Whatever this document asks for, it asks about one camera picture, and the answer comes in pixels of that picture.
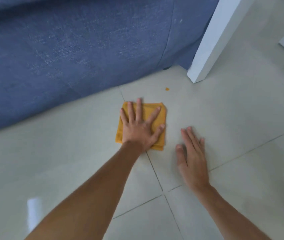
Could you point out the person's right hand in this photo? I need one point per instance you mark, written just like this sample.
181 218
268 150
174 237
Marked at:
194 164

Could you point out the person's left hand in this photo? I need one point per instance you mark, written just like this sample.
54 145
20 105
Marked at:
138 133

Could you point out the person's right little finger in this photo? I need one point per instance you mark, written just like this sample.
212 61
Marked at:
202 146

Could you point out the person's right thumb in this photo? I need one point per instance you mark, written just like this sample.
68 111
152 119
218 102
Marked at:
180 154

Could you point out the person's left thumb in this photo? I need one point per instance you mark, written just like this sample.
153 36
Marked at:
159 132

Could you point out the person's left little finger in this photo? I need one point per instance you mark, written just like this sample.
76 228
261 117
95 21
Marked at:
124 116

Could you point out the person's left middle finger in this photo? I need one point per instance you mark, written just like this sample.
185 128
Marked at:
139 108

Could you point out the orange cloth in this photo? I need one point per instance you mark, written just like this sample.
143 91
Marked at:
149 110

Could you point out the person's left forearm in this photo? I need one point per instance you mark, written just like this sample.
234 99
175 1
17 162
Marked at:
92 197

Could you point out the person's right forearm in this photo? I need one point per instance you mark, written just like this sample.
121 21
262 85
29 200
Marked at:
227 212

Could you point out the blue fabric sofa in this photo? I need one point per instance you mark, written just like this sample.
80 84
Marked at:
69 52

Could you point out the thick white table leg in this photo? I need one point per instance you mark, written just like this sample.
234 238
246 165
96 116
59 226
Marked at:
215 37

